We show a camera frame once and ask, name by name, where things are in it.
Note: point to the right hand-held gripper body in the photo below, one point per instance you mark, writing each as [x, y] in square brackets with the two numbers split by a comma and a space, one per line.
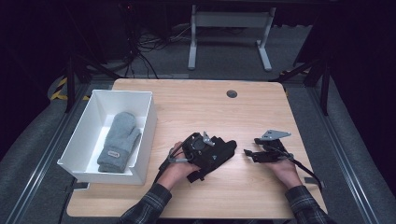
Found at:
[274, 152]

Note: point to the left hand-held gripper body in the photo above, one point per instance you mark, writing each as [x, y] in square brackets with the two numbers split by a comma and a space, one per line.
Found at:
[197, 149]

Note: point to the black glove with teal mark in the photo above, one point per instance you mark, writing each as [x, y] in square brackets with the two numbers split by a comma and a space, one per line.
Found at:
[221, 152]

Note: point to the grey mitten with label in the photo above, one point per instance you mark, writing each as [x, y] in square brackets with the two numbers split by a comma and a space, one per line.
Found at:
[120, 140]

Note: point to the white box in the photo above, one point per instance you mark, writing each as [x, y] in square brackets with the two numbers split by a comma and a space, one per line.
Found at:
[93, 124]

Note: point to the person's right hand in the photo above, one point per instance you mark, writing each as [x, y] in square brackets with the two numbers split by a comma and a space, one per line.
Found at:
[288, 172]

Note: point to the person's left hand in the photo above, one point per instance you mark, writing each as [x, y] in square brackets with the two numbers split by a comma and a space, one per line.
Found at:
[177, 171]

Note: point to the grey tape strip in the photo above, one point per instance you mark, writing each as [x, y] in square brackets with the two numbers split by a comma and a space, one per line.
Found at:
[311, 180]

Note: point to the grey round table grommet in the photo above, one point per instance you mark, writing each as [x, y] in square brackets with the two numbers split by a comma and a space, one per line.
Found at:
[232, 93]

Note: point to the black metal stand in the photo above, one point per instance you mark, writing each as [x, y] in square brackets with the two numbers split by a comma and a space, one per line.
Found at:
[324, 90]
[71, 84]

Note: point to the grey table clamp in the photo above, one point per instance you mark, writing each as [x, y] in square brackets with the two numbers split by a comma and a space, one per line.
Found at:
[81, 185]

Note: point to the yellow black hazard tape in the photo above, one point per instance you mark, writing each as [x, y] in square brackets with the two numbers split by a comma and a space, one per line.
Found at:
[59, 90]

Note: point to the grey metal floor rail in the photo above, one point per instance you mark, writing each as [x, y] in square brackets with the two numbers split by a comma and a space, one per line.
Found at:
[46, 158]
[342, 161]

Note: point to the white metal desk frame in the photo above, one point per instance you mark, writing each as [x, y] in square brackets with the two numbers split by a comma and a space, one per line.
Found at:
[229, 19]

